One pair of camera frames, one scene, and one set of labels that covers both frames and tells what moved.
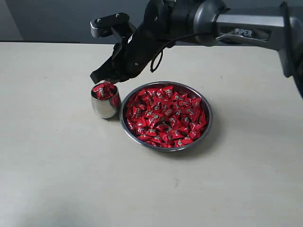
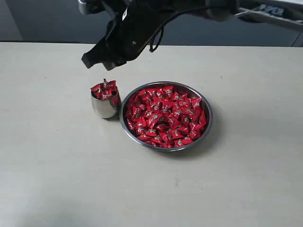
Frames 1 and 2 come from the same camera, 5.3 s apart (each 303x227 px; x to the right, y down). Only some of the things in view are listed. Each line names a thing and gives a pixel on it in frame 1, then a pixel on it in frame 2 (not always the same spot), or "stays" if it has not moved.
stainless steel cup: x=106 y=109 stays
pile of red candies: x=164 y=117 stays
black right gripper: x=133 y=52 → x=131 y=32
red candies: x=104 y=91 stays
